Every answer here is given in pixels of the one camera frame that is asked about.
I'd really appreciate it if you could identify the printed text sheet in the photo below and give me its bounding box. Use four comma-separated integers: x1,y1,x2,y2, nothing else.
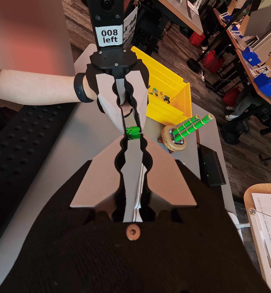
251,193,271,293

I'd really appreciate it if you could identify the black pole stand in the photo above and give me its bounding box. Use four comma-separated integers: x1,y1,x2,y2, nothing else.
186,0,243,73

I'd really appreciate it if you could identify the green toy brick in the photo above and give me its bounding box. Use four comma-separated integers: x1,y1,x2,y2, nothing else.
125,126,142,140

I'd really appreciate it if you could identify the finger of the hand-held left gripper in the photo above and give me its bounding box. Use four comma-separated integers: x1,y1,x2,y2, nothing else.
126,71,149,135
96,74,127,135

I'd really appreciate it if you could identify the grey desk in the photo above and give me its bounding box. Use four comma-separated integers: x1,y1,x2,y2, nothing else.
0,43,238,293

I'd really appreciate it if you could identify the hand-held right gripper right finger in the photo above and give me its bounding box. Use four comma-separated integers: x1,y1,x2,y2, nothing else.
139,134,198,221

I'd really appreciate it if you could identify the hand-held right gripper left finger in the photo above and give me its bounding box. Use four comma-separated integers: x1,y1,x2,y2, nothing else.
70,134,129,222

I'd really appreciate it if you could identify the toy bamboo model tan base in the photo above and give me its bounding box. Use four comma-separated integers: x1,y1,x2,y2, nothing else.
158,113,215,152

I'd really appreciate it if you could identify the pile of small toy bricks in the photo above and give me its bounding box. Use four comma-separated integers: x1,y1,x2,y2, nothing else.
148,85,172,104

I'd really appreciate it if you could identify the black bag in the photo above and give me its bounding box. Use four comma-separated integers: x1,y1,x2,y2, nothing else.
220,121,251,145

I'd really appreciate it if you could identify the grey table with wooden edge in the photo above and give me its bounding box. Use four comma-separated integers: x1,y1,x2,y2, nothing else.
158,0,204,36

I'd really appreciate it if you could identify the person's left hand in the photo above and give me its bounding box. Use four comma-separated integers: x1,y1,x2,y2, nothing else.
83,80,133,118

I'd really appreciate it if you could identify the red container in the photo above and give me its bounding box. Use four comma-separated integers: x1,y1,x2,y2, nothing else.
203,50,225,74
222,87,241,107
189,32,206,48

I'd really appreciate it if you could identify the yellow storage bin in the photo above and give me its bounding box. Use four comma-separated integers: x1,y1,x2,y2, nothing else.
130,46,193,126

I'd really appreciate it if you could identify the black dotted mat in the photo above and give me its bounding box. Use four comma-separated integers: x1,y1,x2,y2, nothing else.
0,103,77,255

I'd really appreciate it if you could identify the black office chair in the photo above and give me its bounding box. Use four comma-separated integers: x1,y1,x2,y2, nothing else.
133,0,173,56

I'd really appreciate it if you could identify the black wristband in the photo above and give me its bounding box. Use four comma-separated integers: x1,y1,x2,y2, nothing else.
73,72,93,103

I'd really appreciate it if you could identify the person's left forearm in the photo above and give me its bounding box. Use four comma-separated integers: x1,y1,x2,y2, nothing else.
0,67,78,106

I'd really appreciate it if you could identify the wooden board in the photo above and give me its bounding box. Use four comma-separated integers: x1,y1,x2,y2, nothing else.
243,183,271,293

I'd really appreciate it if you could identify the black power adapter box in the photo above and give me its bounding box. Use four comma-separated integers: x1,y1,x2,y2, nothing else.
198,144,227,187

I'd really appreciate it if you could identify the long wooden table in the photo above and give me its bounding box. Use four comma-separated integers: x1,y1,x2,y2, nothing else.
213,8,271,114

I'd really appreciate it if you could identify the white paper stack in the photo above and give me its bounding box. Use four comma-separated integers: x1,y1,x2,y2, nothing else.
134,164,149,222

